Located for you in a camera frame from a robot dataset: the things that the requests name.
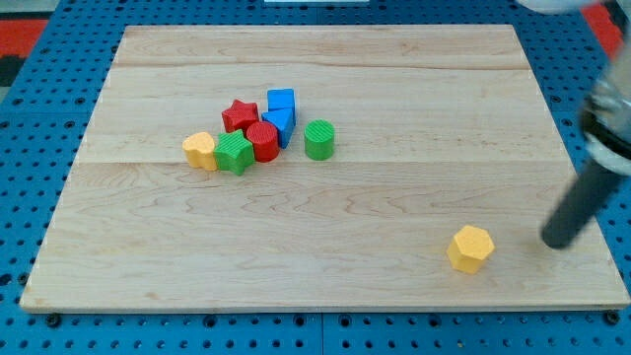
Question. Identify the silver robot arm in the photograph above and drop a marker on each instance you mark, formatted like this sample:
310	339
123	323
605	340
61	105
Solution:
606	120

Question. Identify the green cylinder block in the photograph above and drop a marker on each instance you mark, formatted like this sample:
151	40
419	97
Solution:
319	140

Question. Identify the blue triangle block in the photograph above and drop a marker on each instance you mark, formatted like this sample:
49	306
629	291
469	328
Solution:
283	120

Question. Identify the red cylinder block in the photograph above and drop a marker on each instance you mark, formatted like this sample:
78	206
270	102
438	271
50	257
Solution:
264	139

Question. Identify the blue cube block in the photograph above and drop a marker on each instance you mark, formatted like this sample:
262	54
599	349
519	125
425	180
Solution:
280	99

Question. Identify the green star block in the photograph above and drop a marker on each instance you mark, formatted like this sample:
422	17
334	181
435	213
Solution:
234	152

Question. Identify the red star block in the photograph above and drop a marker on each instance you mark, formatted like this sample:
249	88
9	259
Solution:
240	115

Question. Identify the yellow heart block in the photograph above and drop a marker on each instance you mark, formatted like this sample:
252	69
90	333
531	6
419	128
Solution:
199	149

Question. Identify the light wooden board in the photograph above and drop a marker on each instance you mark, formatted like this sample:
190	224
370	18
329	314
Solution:
437	127

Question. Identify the yellow hexagon block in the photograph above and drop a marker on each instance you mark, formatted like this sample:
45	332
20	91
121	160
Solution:
470	249

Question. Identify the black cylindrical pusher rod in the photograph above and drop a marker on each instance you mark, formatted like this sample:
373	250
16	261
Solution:
592	187

